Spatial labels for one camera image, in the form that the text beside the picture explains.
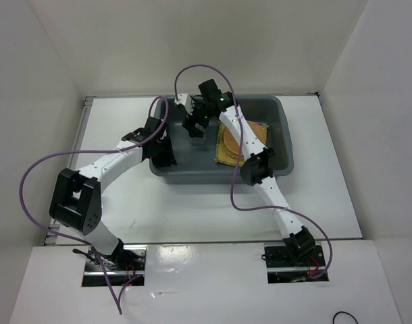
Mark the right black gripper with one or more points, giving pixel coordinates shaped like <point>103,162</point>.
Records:
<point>190,121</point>

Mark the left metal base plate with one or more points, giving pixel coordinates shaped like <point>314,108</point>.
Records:
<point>130,272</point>

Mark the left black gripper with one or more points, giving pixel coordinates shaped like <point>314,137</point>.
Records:
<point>169,157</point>

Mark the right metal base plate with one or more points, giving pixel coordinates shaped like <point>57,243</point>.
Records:
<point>281,270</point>

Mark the grey plastic bin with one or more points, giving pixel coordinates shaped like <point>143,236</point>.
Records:
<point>195,164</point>

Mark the clear plastic cup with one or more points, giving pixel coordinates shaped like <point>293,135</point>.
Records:
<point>198,139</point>

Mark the square bamboo mat tray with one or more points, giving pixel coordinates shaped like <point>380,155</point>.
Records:
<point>221,155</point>

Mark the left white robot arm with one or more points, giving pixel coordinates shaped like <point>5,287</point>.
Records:
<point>77,202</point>

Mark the metal base plate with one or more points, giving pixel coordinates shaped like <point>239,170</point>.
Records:
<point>281,270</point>
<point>130,272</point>

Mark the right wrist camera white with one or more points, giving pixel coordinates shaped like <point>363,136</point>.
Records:
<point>183,100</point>

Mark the round orange woven tray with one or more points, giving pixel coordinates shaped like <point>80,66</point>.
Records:
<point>231,145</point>

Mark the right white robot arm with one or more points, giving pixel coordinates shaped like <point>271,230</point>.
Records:
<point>253,164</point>

